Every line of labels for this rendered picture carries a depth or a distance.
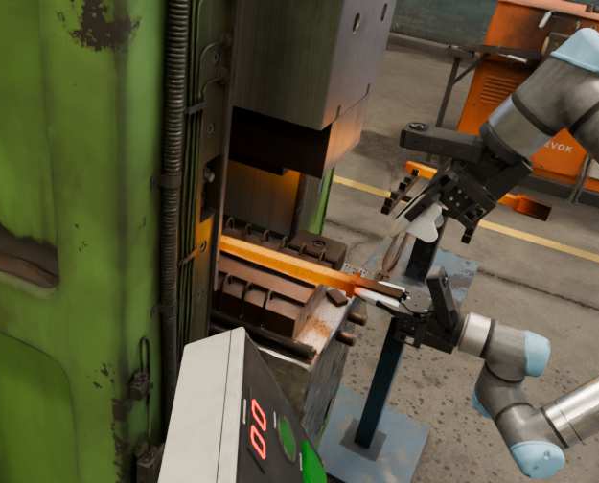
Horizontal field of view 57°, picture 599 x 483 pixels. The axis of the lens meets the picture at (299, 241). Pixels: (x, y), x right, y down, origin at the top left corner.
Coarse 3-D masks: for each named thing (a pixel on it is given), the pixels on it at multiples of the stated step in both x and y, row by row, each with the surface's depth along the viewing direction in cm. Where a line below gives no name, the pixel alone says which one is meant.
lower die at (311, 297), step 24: (240, 240) 122; (264, 240) 123; (240, 264) 114; (264, 264) 113; (240, 288) 109; (264, 288) 109; (288, 288) 110; (312, 288) 111; (288, 312) 105; (288, 336) 106
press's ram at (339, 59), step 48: (288, 0) 73; (336, 0) 70; (384, 0) 88; (240, 48) 78; (288, 48) 76; (336, 48) 74; (384, 48) 99; (240, 96) 82; (288, 96) 79; (336, 96) 81
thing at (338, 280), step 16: (224, 240) 117; (256, 256) 114; (272, 256) 114; (288, 256) 114; (304, 272) 112; (320, 272) 110; (336, 272) 111; (352, 288) 108; (368, 288) 107; (384, 288) 107
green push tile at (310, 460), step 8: (304, 448) 72; (304, 456) 71; (312, 456) 73; (304, 464) 70; (312, 464) 72; (320, 464) 75; (304, 472) 69; (312, 472) 71; (320, 472) 74; (304, 480) 68; (312, 480) 69; (320, 480) 73
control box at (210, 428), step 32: (192, 352) 66; (224, 352) 64; (256, 352) 68; (192, 384) 61; (224, 384) 59; (256, 384) 64; (192, 416) 57; (224, 416) 56; (288, 416) 72; (192, 448) 54; (224, 448) 52; (256, 448) 56; (160, 480) 52; (192, 480) 51; (224, 480) 49; (256, 480) 54; (288, 480) 63
